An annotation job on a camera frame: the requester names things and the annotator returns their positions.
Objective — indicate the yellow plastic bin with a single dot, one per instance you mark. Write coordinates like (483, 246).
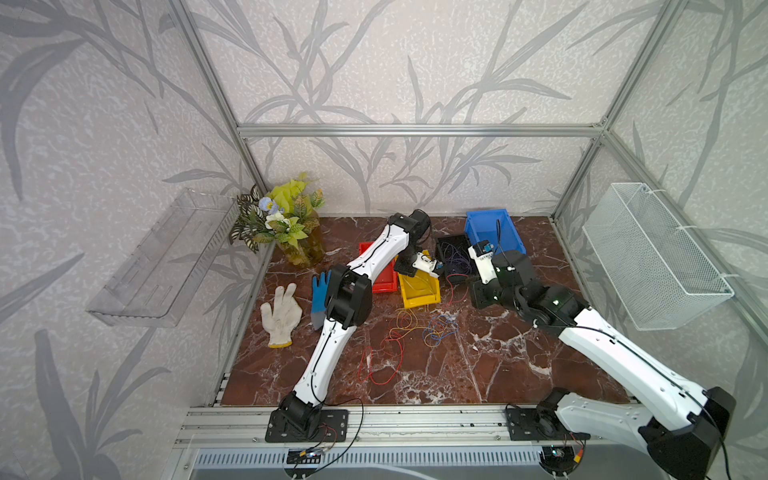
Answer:
(421, 290)

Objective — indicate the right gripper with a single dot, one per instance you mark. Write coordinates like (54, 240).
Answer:
(478, 299)

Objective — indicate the blue grey work glove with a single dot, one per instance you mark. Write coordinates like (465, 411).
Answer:
(319, 284)

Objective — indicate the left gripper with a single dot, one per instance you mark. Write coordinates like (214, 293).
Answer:
(410, 271)

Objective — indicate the clear plastic wall shelf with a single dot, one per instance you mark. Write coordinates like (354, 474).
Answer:
(156, 284)

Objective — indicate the blue plastic bin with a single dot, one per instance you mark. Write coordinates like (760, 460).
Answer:
(496, 227)

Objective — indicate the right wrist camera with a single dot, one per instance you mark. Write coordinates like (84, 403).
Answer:
(482, 254)

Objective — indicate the black plastic bin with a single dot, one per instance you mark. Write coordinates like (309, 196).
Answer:
(452, 251)

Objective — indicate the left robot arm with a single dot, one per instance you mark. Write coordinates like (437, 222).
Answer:
(348, 303)

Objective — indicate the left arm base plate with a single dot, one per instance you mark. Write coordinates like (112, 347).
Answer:
(321, 425)

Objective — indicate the white wire mesh basket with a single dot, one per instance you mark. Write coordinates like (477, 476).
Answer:
(662, 276)

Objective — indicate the white knit work glove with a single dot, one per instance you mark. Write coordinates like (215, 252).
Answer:
(281, 317)

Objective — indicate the red plastic bin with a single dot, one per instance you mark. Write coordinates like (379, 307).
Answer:
(387, 281)

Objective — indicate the artificial plant in vase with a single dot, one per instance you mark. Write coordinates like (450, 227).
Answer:
(286, 216)

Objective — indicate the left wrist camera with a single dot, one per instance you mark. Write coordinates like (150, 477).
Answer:
(423, 262)

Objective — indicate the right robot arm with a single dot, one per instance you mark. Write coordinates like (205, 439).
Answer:
(678, 423)

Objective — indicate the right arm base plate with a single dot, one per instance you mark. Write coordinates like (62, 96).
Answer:
(533, 424)

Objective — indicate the aluminium front rail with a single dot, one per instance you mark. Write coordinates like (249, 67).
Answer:
(419, 426)

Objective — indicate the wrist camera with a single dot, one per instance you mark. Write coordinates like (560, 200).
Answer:
(482, 254)
(423, 262)

